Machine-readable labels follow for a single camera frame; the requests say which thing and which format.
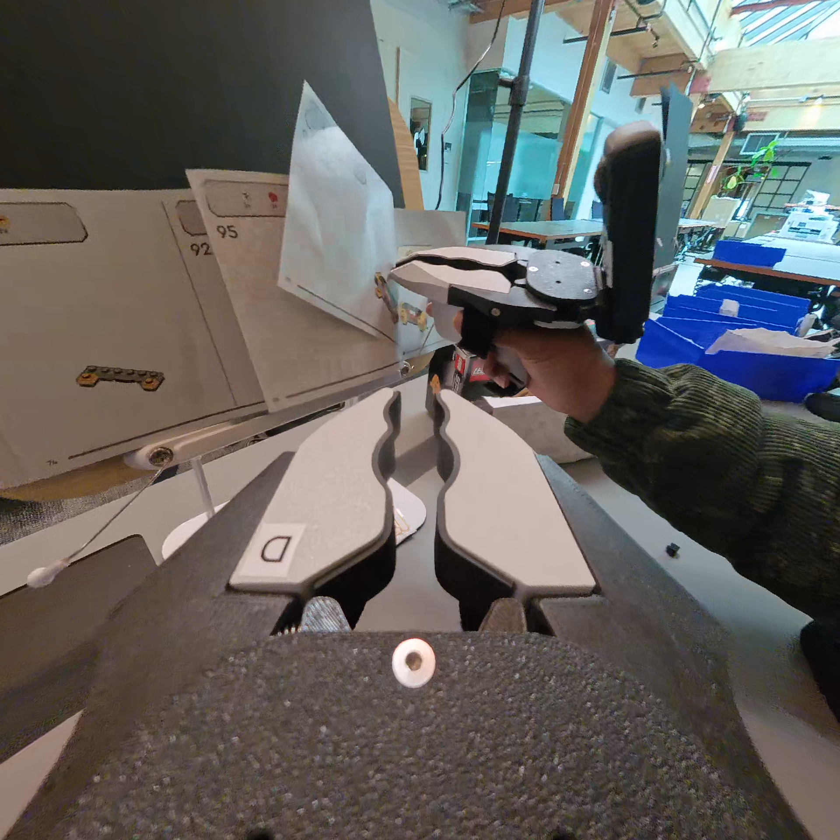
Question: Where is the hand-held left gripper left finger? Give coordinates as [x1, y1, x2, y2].
[227, 387, 403, 631]

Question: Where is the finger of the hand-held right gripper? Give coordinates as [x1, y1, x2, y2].
[387, 261, 517, 308]
[395, 246, 521, 270]

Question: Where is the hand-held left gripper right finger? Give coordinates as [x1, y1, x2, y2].
[433, 388, 598, 631]

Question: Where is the person's right forearm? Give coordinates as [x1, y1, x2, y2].
[563, 357, 840, 622]

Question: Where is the black lego box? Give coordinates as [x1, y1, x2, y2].
[425, 343, 527, 422]

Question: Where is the lego instruction booklet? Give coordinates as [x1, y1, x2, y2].
[0, 80, 468, 491]

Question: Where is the person's right hand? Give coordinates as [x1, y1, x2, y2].
[451, 307, 619, 425]

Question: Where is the black standing panel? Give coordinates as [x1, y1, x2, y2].
[658, 84, 694, 271]

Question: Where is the pale background table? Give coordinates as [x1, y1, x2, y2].
[470, 219, 606, 249]

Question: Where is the white printed paper bag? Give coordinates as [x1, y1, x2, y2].
[491, 392, 593, 465]

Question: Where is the blue storage bin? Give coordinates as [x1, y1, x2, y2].
[711, 239, 790, 268]
[635, 281, 840, 404]

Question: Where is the green potted plant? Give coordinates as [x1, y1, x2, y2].
[721, 136, 790, 199]

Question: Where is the white book stand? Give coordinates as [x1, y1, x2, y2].
[26, 360, 429, 589]

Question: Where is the black metal pole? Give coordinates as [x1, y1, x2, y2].
[488, 0, 550, 228]

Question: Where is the crumpled white paper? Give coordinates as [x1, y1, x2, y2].
[705, 326, 840, 360]

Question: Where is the black cable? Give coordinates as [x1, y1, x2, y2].
[438, 0, 511, 212]

